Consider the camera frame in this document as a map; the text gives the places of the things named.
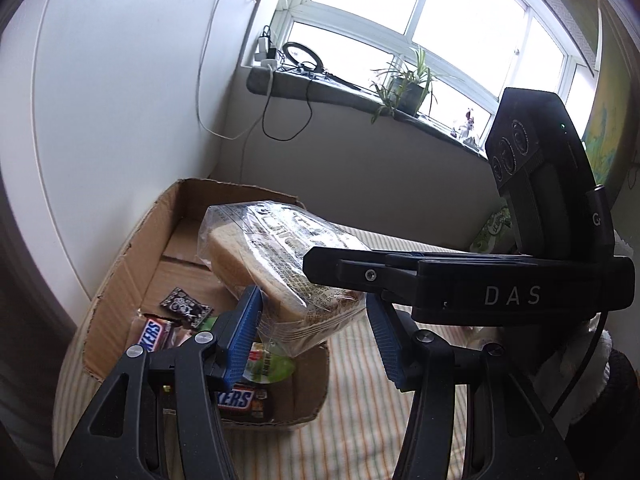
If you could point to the small figurine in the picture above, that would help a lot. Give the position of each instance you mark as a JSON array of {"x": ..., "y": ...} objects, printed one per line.
[{"x": 468, "y": 127}]

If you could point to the black white candy packet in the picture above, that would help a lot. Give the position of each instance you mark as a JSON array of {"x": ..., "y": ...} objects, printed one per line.
[{"x": 186, "y": 306}]

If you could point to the striped bed sheet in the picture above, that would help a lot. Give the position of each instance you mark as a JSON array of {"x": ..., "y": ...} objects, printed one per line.
[{"x": 350, "y": 435}]

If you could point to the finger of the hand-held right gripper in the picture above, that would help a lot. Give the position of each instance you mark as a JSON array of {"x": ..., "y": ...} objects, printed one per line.
[{"x": 360, "y": 272}]

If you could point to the brown chocolate bar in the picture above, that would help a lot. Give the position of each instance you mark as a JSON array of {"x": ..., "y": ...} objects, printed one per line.
[
  {"x": 242, "y": 400},
  {"x": 150, "y": 336}
]

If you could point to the white wardrobe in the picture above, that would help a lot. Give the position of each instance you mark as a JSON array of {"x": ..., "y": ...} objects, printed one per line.
[{"x": 125, "y": 85}]

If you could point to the green jelly packet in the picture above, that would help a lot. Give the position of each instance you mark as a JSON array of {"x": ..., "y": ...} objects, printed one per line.
[{"x": 272, "y": 365}]

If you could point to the green mint candy packet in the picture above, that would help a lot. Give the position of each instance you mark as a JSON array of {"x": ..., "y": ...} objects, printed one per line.
[{"x": 205, "y": 323}]

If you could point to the sliced bread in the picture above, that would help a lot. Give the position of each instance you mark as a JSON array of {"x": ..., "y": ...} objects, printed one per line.
[{"x": 280, "y": 255}]

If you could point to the green printed bag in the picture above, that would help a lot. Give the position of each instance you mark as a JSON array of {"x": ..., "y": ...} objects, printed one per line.
[{"x": 492, "y": 232}]

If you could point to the white window frame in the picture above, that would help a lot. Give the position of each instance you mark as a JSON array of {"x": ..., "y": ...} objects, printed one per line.
[{"x": 277, "y": 15}]

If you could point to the brown cardboard box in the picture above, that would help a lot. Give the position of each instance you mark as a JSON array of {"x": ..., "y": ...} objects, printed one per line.
[{"x": 130, "y": 270}]

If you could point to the white power adapter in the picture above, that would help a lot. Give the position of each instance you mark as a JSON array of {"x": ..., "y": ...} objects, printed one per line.
[{"x": 267, "y": 52}]

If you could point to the grey stone window sill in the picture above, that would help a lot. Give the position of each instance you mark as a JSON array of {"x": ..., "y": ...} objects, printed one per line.
[{"x": 325, "y": 92}]

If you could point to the potted spider plant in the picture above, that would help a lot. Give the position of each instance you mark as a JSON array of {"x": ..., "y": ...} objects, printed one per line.
[{"x": 407, "y": 97}]

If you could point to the person's right forearm white sleeve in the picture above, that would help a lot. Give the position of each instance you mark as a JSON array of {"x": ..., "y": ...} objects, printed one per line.
[{"x": 570, "y": 375}]

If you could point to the yellow wall map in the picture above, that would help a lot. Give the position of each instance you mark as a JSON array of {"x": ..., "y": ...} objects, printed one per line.
[{"x": 607, "y": 135}]

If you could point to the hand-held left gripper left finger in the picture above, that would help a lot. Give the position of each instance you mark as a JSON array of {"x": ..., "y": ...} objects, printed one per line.
[{"x": 242, "y": 340}]

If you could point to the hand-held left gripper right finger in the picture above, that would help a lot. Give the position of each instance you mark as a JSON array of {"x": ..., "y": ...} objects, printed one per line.
[{"x": 385, "y": 340}]

